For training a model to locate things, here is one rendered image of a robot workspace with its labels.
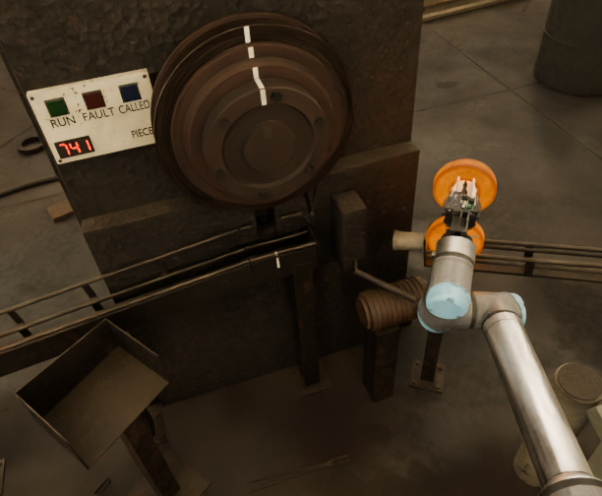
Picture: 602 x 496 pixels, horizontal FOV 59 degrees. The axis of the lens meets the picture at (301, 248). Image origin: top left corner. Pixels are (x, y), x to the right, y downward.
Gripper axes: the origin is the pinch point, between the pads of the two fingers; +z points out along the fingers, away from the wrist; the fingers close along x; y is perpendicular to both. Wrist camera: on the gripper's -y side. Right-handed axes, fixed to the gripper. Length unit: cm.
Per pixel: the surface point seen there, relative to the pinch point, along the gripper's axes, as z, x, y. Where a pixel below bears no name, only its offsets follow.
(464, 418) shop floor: -36, -13, -86
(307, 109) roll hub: -9.9, 34.6, 30.6
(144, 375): -62, 71, -15
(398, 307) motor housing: -20.8, 12.8, -36.9
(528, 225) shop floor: 68, -34, -115
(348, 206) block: -4.7, 29.9, -11.1
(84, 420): -77, 80, -12
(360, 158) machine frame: 9.7, 29.5, -7.6
